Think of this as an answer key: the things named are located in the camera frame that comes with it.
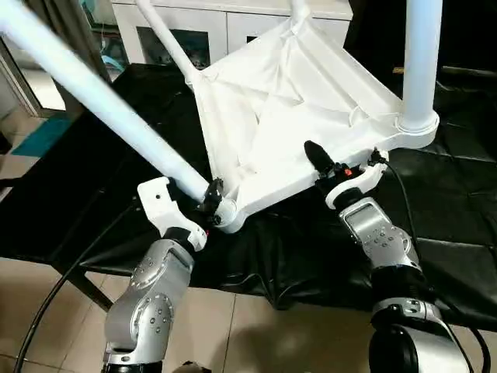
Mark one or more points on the white glass-door cabinet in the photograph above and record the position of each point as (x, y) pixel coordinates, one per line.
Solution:
(217, 23)

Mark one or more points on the black metal stand leg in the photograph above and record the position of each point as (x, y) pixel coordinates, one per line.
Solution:
(95, 291)

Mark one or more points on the white plastic table leg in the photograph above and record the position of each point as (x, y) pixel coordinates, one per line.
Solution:
(422, 62)
(171, 39)
(300, 9)
(101, 101)

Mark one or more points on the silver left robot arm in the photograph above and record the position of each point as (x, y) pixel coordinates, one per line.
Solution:
(151, 303)

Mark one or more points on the black case with yellow label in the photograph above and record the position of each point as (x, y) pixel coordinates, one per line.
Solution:
(466, 31)

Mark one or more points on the white upturned plastic table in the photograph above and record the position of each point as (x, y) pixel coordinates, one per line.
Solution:
(295, 101)

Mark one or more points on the grey curtain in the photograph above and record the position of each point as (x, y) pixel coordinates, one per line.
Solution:
(70, 31)

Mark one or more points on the teal floor mat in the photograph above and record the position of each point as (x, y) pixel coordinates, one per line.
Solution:
(43, 136)

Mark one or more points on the black work mat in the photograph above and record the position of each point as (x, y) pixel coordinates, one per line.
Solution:
(93, 179)

